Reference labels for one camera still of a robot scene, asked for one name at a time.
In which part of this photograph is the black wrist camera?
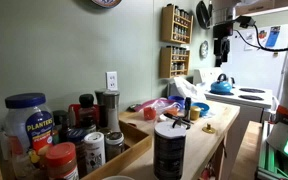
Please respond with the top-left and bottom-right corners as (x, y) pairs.
(234, 15), (257, 29)

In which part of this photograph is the blue kettle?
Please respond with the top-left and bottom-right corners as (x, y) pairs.
(210, 73), (234, 95)

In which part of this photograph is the black hanging pan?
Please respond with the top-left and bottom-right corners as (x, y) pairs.
(195, 0), (213, 30)

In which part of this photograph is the white refrigerator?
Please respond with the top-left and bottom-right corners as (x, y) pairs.
(221, 22), (288, 101)

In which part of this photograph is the clear plastic bag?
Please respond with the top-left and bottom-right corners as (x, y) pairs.
(135, 97), (185, 118)

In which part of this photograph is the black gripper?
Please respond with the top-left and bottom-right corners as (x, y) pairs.
(213, 23), (234, 68)

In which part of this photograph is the large wooden spice rack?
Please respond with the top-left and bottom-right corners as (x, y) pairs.
(160, 3), (194, 45)

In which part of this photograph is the gold small jar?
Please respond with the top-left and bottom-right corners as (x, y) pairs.
(189, 105), (202, 121)

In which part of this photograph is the black and white container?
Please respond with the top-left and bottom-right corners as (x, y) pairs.
(153, 120), (188, 180)

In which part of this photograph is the white stove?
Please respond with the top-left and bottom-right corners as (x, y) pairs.
(193, 67), (274, 180)

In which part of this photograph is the black utensil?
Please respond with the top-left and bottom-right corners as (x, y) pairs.
(163, 112), (194, 126)

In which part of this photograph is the white spice shaker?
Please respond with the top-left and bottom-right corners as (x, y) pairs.
(83, 131), (107, 174)

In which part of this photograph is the white wall outlet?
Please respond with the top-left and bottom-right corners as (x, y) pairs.
(105, 71), (119, 92)

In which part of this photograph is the small wooden spice rack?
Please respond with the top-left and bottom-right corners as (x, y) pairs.
(159, 45), (191, 79)

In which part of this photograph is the red container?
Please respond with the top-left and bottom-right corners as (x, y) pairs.
(67, 103), (100, 128)

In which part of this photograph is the white bowl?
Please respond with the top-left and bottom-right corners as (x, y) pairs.
(101, 175), (137, 180)

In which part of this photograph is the brass knob lid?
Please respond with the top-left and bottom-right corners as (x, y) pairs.
(201, 123), (217, 135)

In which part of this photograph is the wooden tray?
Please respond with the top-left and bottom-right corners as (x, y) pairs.
(80, 111), (153, 180)

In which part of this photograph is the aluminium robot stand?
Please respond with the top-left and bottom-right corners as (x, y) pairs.
(255, 121), (288, 180)

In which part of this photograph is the orange small cup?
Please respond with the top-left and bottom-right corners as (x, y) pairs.
(143, 106), (158, 121)

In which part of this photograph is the Planters jar with blue lid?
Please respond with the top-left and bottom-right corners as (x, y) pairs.
(4, 92), (55, 179)

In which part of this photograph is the white overhead shelf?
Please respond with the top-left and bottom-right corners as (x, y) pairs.
(233, 0), (288, 17)

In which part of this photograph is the white paper bag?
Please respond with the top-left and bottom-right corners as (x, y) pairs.
(173, 76), (208, 103)

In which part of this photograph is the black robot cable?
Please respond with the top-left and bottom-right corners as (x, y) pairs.
(233, 16), (288, 53)

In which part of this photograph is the dark jar with blue lid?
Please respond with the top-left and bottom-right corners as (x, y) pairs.
(65, 128), (88, 178)

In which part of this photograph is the dark bottle with black cap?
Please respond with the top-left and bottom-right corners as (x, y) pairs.
(78, 93), (98, 134)

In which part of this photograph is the blue fridge paper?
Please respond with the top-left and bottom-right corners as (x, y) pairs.
(265, 25), (282, 48)

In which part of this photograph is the blue shallow lid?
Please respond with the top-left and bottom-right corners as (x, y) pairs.
(191, 101), (211, 118)

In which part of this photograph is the small round wall clock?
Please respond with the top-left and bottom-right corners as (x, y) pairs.
(199, 40), (210, 60)

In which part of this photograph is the glass jar with dark lid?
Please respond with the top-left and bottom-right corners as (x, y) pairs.
(104, 131), (126, 162)

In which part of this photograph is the decorative wall plate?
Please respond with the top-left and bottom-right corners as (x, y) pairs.
(91, 0), (123, 9)

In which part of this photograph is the red lid spice jar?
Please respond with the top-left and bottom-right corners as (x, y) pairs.
(44, 142), (80, 180)

